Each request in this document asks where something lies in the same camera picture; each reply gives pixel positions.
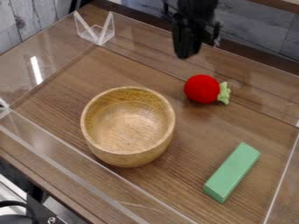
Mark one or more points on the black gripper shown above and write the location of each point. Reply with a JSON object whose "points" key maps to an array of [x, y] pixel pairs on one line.
{"points": [[195, 26]]}

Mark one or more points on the red plush fruit green leaves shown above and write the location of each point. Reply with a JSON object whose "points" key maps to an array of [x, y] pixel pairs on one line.
{"points": [[205, 90]]}

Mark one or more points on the wooden bowl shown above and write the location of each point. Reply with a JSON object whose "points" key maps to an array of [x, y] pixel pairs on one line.
{"points": [[127, 124]]}

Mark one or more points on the green rectangular block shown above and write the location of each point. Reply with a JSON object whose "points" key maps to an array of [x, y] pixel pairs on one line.
{"points": [[231, 172]]}

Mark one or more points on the clear acrylic tray enclosure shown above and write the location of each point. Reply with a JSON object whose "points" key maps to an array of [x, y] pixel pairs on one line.
{"points": [[97, 50]]}

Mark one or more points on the black metal bracket with cable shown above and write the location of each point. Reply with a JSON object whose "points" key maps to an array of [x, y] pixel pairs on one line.
{"points": [[25, 209]]}

